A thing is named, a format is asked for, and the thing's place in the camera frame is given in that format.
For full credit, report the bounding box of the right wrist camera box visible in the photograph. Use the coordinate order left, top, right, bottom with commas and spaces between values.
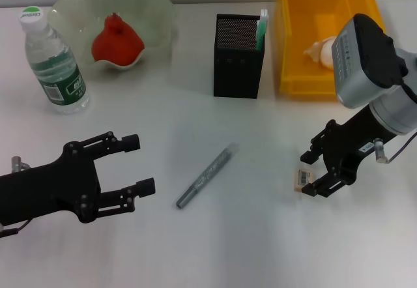
331, 13, 410, 109

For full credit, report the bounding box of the mint green pen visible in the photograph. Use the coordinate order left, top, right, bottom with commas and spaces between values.
256, 8, 270, 51

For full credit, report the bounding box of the right arm silver connector cable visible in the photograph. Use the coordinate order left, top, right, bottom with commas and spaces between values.
373, 131, 417, 164

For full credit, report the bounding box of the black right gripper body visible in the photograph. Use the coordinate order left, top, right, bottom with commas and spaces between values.
321, 105, 397, 185

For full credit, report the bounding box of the yellow plastic bin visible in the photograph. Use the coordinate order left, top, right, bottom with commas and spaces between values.
275, 0, 388, 102

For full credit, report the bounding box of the left arm black plug cable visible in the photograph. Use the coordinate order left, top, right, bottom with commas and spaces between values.
0, 218, 34, 238

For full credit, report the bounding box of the grey marker pen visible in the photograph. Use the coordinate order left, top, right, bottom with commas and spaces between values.
175, 141, 240, 209

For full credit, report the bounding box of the black mesh pen holder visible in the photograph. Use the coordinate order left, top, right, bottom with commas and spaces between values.
213, 13, 266, 100

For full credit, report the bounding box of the red-orange fruit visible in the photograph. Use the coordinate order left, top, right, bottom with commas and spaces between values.
91, 12, 145, 69

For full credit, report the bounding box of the pale green glass fruit plate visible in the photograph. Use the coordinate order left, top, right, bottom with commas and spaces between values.
47, 0, 180, 81

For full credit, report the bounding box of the beige eraser with barcode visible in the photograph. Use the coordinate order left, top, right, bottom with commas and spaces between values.
294, 167, 317, 193

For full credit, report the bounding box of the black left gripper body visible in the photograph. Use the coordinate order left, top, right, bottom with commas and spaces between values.
0, 141, 102, 224

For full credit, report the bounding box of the clear green-label water bottle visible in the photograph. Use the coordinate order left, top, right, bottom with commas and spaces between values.
18, 5, 91, 115

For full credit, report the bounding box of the white paper ball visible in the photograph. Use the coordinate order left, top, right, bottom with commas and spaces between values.
302, 36, 337, 71

